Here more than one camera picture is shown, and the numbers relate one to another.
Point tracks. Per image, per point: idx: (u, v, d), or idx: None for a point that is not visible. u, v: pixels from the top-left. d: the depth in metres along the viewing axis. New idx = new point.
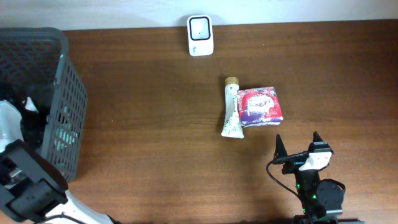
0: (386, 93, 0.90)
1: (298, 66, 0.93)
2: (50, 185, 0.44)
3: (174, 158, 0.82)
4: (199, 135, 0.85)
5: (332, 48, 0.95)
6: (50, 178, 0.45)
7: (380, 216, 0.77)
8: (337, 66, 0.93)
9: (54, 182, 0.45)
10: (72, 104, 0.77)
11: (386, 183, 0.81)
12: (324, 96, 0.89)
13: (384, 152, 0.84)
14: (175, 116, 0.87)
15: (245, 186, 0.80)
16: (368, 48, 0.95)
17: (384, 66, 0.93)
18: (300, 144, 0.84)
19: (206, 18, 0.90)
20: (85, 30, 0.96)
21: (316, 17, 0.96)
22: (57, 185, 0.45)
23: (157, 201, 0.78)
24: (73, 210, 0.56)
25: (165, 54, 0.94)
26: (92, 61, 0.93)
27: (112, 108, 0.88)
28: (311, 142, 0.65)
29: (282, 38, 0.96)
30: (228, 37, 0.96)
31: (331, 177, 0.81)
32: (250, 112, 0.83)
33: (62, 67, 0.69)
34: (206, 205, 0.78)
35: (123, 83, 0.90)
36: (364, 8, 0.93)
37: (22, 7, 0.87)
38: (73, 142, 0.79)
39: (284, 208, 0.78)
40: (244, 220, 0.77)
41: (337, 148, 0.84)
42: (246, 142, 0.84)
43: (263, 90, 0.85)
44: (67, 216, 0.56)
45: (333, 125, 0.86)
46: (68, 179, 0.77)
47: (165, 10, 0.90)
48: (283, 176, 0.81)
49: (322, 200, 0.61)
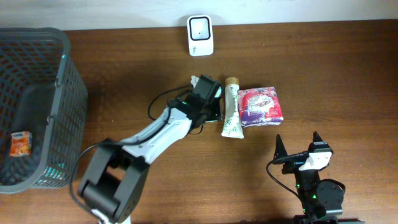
0: (387, 93, 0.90)
1: (297, 66, 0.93)
2: (109, 208, 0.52)
3: (173, 158, 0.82)
4: (199, 135, 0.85)
5: (332, 48, 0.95)
6: (107, 206, 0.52)
7: (379, 216, 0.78)
8: (337, 66, 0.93)
9: (109, 208, 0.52)
10: (72, 103, 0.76)
11: (387, 183, 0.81)
12: (323, 96, 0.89)
13: (384, 152, 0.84)
14: None
15: (245, 186, 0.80)
16: (369, 48, 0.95)
17: (384, 65, 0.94)
18: (300, 144, 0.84)
19: (206, 18, 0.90)
20: (84, 30, 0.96)
21: (315, 18, 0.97)
22: (111, 211, 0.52)
23: (157, 200, 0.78)
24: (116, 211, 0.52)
25: (165, 54, 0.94)
26: (91, 61, 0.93)
27: (112, 108, 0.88)
28: (312, 142, 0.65)
29: (282, 38, 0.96)
30: (228, 37, 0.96)
31: (331, 177, 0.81)
32: (250, 112, 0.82)
33: (63, 66, 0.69)
34: (206, 205, 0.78)
35: (122, 83, 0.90)
36: (364, 9, 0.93)
37: (20, 7, 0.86)
38: (74, 142, 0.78)
39: (284, 208, 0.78)
40: (245, 221, 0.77)
41: (337, 148, 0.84)
42: (246, 141, 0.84)
43: (263, 90, 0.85)
44: (110, 207, 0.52)
45: (333, 125, 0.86)
46: (67, 179, 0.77)
47: (165, 10, 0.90)
48: (283, 176, 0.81)
49: (322, 200, 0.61)
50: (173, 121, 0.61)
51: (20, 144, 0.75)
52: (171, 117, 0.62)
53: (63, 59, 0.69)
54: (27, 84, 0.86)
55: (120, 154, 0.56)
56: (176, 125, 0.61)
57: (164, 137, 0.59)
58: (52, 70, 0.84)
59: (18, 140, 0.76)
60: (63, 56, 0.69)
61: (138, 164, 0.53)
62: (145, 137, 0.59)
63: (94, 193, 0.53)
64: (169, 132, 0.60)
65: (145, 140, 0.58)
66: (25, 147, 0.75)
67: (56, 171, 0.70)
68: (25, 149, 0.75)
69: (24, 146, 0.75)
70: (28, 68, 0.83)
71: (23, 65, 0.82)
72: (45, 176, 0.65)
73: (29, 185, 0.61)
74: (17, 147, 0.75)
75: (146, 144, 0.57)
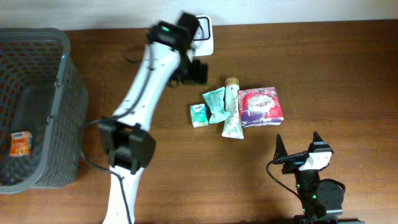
0: (387, 92, 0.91)
1: (296, 66, 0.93)
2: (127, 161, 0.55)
3: (174, 158, 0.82)
4: (199, 135, 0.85)
5: (331, 47, 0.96)
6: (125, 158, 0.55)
7: (379, 216, 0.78)
8: (337, 66, 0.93)
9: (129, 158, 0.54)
10: (71, 104, 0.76)
11: (387, 183, 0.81)
12: (322, 96, 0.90)
13: (385, 152, 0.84)
14: (175, 116, 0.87)
15: (246, 186, 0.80)
16: (369, 47, 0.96)
17: (384, 66, 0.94)
18: (300, 144, 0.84)
19: (206, 18, 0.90)
20: (84, 31, 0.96)
21: (314, 19, 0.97)
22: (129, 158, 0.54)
23: (157, 201, 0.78)
24: (128, 184, 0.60)
25: None
26: (91, 60, 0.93)
27: (112, 108, 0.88)
28: (312, 142, 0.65)
29: (282, 38, 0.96)
30: (228, 37, 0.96)
31: (331, 177, 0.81)
32: (250, 112, 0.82)
33: (63, 66, 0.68)
34: (206, 205, 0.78)
35: (122, 83, 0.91)
36: (365, 8, 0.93)
37: (18, 7, 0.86)
38: (73, 144, 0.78)
39: (284, 208, 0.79)
40: (245, 221, 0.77)
41: (337, 148, 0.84)
42: (246, 142, 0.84)
43: (264, 91, 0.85)
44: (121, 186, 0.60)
45: (333, 126, 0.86)
46: (66, 182, 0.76)
47: (165, 10, 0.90)
48: (283, 176, 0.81)
49: (322, 200, 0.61)
50: (157, 63, 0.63)
51: (20, 144, 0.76)
52: (154, 59, 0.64)
53: (63, 58, 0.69)
54: (27, 84, 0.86)
55: (150, 53, 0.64)
56: (161, 66, 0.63)
57: (150, 88, 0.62)
58: (52, 70, 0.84)
59: (18, 140, 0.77)
60: (63, 56, 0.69)
61: (138, 130, 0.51)
62: (135, 99, 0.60)
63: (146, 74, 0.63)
64: (153, 79, 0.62)
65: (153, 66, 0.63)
66: (25, 147, 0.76)
67: (57, 172, 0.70)
68: (25, 149, 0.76)
69: (24, 145, 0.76)
70: (28, 68, 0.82)
71: (23, 65, 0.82)
72: (46, 177, 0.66)
73: (30, 184, 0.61)
74: (17, 147, 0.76)
75: (156, 64, 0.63)
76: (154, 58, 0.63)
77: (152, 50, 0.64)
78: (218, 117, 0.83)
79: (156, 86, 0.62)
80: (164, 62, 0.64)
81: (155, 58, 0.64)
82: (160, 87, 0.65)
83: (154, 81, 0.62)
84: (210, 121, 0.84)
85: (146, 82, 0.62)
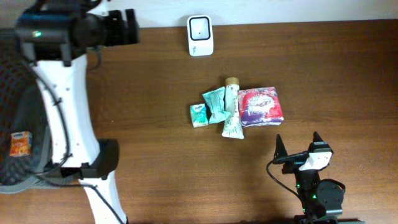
0: (387, 91, 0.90)
1: (296, 66, 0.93)
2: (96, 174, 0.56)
3: (173, 158, 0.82)
4: (199, 135, 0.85)
5: (331, 46, 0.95)
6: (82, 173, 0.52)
7: (379, 216, 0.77)
8: (337, 66, 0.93)
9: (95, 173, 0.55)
10: None
11: (387, 183, 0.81)
12: (322, 96, 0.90)
13: (385, 151, 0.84)
14: (175, 115, 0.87)
15: (246, 186, 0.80)
16: (369, 46, 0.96)
17: (385, 65, 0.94)
18: (300, 144, 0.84)
19: (206, 18, 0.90)
20: None
21: (314, 19, 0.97)
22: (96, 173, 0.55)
23: (157, 201, 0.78)
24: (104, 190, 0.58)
25: (165, 54, 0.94)
26: None
27: (112, 108, 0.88)
28: (312, 142, 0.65)
29: (282, 38, 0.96)
30: (227, 37, 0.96)
31: (331, 177, 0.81)
32: (250, 112, 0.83)
33: None
34: (206, 205, 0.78)
35: (122, 83, 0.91)
36: (365, 7, 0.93)
37: None
38: None
39: (284, 208, 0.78)
40: (245, 220, 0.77)
41: (337, 147, 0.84)
42: (246, 142, 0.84)
43: (264, 90, 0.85)
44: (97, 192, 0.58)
45: (333, 125, 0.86)
46: None
47: (165, 10, 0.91)
48: (283, 176, 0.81)
49: (322, 201, 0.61)
50: (58, 89, 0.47)
51: (20, 144, 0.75)
52: (53, 85, 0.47)
53: None
54: None
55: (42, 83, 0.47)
56: (67, 91, 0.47)
57: (71, 126, 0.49)
58: None
59: (18, 140, 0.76)
60: None
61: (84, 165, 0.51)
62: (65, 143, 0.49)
63: (56, 110, 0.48)
64: (68, 113, 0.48)
65: (56, 94, 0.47)
66: (25, 147, 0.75)
67: None
68: (25, 149, 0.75)
69: (24, 145, 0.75)
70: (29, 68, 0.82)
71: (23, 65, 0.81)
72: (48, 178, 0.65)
73: (25, 187, 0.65)
74: (17, 146, 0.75)
75: (60, 91, 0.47)
76: (50, 83, 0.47)
77: (40, 71, 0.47)
78: (218, 117, 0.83)
79: (78, 120, 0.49)
80: (69, 85, 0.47)
81: (51, 83, 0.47)
82: (84, 116, 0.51)
83: (71, 108, 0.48)
84: (210, 121, 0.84)
85: (61, 119, 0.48)
